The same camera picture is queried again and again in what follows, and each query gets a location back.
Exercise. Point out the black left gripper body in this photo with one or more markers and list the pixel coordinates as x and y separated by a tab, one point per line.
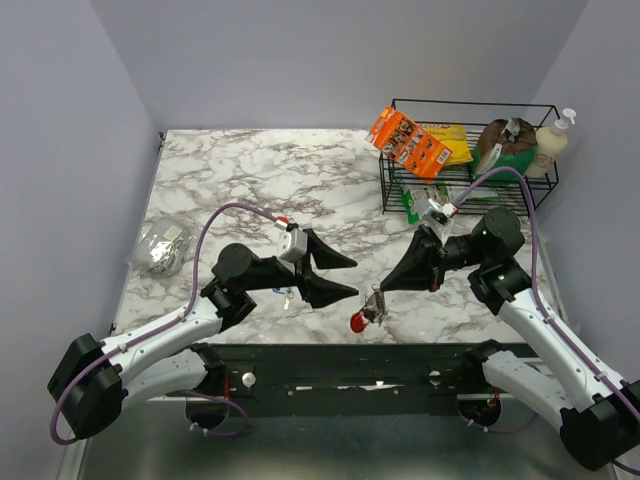
278	273

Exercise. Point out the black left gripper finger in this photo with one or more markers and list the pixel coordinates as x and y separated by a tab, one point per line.
319	292
324	256

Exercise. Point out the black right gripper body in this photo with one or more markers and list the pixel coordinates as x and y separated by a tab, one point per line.
461	252

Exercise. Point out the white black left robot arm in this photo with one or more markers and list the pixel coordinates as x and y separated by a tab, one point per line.
97	379

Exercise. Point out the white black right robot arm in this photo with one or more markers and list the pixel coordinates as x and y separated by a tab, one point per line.
592	407

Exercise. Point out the blue tag small key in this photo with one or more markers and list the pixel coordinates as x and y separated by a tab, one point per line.
288	295

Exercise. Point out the green white snack packet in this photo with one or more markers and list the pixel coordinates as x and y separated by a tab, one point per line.
415	198

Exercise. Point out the clear bag of foil items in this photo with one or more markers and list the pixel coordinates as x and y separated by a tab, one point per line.
164	249

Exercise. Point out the green brown coffee bag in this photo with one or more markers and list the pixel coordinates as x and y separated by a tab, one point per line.
505	143

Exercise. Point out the yellow chips bag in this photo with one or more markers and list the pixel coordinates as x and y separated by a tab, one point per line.
454	137

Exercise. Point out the white pump lotion bottle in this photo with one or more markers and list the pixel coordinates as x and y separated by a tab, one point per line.
551	142

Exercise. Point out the orange snack box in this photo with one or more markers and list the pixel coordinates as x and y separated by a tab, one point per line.
408	144

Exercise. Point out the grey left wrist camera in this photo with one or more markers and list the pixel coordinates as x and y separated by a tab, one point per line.
292	245

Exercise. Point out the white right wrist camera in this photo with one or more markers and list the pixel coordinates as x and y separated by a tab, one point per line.
439	217

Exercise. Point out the black wire basket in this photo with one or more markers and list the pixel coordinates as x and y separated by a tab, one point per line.
474	117

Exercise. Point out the black metal base rail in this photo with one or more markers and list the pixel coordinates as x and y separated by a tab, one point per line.
348	379

